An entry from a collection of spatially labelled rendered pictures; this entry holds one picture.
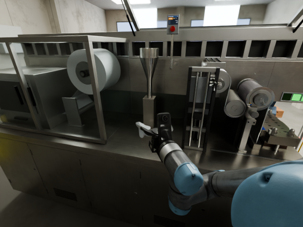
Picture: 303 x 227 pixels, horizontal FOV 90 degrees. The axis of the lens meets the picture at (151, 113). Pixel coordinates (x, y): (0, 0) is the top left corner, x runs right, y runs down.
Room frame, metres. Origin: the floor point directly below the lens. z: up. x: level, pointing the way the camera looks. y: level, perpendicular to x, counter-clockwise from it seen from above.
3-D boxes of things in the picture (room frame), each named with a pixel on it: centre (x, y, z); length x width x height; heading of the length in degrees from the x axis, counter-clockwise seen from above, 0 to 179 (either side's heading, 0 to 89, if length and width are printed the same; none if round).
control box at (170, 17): (1.04, -0.13, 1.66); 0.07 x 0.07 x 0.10; 82
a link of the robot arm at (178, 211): (0.34, -0.11, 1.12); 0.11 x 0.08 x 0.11; 108
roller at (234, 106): (1.02, -0.57, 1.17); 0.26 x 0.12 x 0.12; 165
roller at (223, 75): (1.07, -0.45, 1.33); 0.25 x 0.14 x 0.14; 165
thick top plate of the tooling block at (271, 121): (0.98, -0.87, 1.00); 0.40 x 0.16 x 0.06; 165
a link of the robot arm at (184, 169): (0.34, -0.09, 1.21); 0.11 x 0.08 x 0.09; 18
